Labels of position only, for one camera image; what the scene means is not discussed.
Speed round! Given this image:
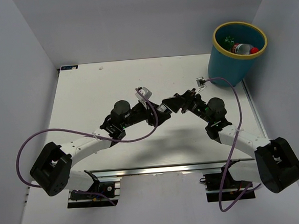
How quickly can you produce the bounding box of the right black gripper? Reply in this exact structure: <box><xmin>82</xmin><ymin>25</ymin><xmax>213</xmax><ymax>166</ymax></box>
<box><xmin>161</xmin><ymin>87</ymin><xmax>213</xmax><ymax>127</ymax></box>

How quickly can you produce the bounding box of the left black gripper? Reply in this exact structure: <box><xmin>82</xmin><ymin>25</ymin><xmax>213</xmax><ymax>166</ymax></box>
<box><xmin>119</xmin><ymin>98</ymin><xmax>171</xmax><ymax>130</ymax></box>

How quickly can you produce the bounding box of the clear bottle with black label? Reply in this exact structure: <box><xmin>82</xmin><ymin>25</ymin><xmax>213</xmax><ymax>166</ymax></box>
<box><xmin>157</xmin><ymin>103</ymin><xmax>172</xmax><ymax>114</ymax></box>

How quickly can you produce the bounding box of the green plastic bottle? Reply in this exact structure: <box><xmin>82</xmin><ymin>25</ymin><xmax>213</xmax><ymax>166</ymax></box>
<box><xmin>224</xmin><ymin>36</ymin><xmax>235</xmax><ymax>52</ymax></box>

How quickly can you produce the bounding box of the red label water bottle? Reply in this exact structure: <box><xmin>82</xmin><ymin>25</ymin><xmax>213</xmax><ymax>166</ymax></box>
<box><xmin>230</xmin><ymin>43</ymin><xmax>259</xmax><ymax>55</ymax></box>

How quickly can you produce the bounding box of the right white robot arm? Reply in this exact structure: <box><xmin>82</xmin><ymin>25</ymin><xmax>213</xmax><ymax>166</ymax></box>
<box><xmin>162</xmin><ymin>90</ymin><xmax>299</xmax><ymax>193</ymax></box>

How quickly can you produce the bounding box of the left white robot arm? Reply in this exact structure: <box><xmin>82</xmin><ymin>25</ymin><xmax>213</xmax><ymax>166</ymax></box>
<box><xmin>30</xmin><ymin>100</ymin><xmax>171</xmax><ymax>198</ymax></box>

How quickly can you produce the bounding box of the teal bin with yellow rim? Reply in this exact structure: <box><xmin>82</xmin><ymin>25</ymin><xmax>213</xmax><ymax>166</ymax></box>
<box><xmin>208</xmin><ymin>21</ymin><xmax>268</xmax><ymax>87</ymax></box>

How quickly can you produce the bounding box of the blue label sticker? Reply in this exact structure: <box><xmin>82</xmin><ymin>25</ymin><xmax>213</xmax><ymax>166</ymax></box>
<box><xmin>60</xmin><ymin>65</ymin><xmax>78</xmax><ymax>71</ymax></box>

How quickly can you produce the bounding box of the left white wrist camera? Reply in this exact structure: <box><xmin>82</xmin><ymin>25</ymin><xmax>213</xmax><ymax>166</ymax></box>
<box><xmin>135</xmin><ymin>87</ymin><xmax>152</xmax><ymax>109</ymax></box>

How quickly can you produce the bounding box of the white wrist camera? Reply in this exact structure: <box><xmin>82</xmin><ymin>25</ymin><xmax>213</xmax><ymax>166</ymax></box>
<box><xmin>135</xmin><ymin>87</ymin><xmax>152</xmax><ymax>109</ymax></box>
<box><xmin>193</xmin><ymin>77</ymin><xmax>206</xmax><ymax>96</ymax></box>

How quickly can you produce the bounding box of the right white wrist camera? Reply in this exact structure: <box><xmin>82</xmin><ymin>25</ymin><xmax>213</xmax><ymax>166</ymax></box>
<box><xmin>193</xmin><ymin>77</ymin><xmax>206</xmax><ymax>96</ymax></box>

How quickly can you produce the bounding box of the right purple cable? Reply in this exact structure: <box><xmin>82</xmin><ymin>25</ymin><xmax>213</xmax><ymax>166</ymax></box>
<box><xmin>196</xmin><ymin>74</ymin><xmax>265</xmax><ymax>213</ymax></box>

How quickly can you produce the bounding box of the purple cable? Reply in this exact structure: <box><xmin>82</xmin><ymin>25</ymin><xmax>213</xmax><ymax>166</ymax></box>
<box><xmin>11</xmin><ymin>85</ymin><xmax>164</xmax><ymax>213</ymax></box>
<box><xmin>196</xmin><ymin>74</ymin><xmax>265</xmax><ymax>213</ymax></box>

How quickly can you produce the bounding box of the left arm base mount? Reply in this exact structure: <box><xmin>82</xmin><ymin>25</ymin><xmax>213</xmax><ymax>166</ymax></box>
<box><xmin>66</xmin><ymin>170</ymin><xmax>119</xmax><ymax>209</ymax></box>

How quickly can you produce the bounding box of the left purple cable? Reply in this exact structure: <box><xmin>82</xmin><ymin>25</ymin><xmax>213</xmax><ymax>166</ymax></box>
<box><xmin>11</xmin><ymin>85</ymin><xmax>164</xmax><ymax>213</ymax></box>

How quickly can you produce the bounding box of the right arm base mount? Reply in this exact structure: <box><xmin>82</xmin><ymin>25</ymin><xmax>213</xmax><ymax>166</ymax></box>
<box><xmin>199</xmin><ymin>166</ymin><xmax>249</xmax><ymax>203</ymax></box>

